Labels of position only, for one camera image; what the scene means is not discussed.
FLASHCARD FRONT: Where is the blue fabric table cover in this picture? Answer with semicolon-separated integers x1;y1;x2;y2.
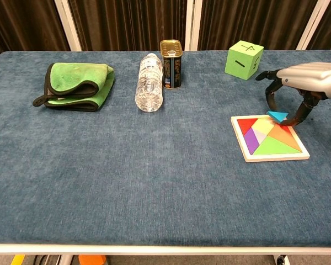
0;49;331;247

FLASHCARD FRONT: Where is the black gold rectangular tin can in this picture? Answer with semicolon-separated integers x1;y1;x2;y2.
159;39;184;90

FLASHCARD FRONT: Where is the folded green microfibre cloth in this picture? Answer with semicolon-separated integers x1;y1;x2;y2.
32;62;115;113

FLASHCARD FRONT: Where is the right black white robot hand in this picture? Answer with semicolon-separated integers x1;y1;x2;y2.
255;62;331;127

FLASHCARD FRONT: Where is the beige wooden table leg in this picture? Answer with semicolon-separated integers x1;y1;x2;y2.
54;0;83;52
185;0;202;51
296;0;331;51

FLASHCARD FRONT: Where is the red tangram piece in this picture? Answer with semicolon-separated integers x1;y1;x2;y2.
236;118;259;137

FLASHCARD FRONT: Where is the orange tangram triangle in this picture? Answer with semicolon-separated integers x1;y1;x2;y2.
267;124;303;153

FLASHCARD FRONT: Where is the orange object under table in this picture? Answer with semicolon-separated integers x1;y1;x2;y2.
78;255;107;265

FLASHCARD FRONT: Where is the green foam number cube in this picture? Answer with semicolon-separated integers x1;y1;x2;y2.
224;40;265;81

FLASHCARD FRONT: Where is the yellow tangram piece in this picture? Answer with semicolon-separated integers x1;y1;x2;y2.
250;117;278;137

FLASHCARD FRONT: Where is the lilac tangram piece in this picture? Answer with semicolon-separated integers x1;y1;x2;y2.
252;129;270;145

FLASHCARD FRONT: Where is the purple tangram piece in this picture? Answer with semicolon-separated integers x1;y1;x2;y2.
243;129;261;153

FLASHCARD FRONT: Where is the blue triangle piece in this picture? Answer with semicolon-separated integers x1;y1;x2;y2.
266;110;289;124

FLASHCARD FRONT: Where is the wooden tangram tray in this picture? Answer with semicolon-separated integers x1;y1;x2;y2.
231;114;311;163

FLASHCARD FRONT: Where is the green tangram triangle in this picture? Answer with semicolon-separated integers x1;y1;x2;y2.
253;135;299;156

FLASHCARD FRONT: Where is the clear plastic water bottle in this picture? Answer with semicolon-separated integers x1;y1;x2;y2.
135;52;164;113

